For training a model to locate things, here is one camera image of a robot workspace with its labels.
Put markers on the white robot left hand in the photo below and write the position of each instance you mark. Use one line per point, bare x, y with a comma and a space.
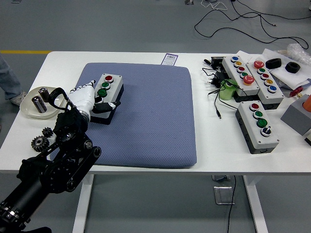
82, 99

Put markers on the grey four-control button box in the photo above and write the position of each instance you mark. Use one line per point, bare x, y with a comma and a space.
114, 85
247, 121

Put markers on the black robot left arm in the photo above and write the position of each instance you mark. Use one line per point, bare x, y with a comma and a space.
60, 165

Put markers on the five-button box, white paper under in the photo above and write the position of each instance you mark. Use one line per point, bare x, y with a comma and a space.
230, 66

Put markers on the five-button box, red mushroom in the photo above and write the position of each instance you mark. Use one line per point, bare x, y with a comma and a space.
274, 97

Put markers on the dark metal cylinder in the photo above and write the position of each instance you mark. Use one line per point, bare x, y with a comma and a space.
39, 104
44, 94

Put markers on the small black metal gear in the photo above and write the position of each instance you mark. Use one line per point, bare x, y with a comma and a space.
47, 132

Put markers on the white shallow bowl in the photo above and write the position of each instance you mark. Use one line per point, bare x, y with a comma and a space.
28, 106

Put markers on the large black metal gear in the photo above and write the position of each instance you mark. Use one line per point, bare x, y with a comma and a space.
40, 143

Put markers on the blue-grey padded mat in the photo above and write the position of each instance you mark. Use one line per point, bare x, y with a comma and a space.
150, 116

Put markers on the purple printed label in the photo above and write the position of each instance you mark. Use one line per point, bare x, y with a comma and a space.
170, 59

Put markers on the white table leg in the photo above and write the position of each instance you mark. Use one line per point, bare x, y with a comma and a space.
81, 206
256, 206

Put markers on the black electronic device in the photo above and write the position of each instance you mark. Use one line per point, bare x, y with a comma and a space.
216, 61

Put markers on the black power adapter plug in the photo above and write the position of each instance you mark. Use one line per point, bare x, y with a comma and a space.
221, 76

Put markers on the metal stand foot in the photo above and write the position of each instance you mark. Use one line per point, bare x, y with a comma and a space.
189, 2

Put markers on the green plastic bottle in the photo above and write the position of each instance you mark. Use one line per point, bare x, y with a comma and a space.
227, 93

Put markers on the metal floor plate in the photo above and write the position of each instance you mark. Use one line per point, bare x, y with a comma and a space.
222, 195

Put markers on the white paper sheet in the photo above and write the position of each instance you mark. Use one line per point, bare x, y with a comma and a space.
247, 57

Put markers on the white foam sheet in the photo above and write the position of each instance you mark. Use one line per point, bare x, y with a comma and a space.
289, 77

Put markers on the red knob tool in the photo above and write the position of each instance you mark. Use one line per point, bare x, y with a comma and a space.
295, 92

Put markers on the grey block box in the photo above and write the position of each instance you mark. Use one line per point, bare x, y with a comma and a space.
295, 119

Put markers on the clear bubble wrap bag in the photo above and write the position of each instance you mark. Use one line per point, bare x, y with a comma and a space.
300, 52

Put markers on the orange cylinder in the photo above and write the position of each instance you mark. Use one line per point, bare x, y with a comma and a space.
307, 103

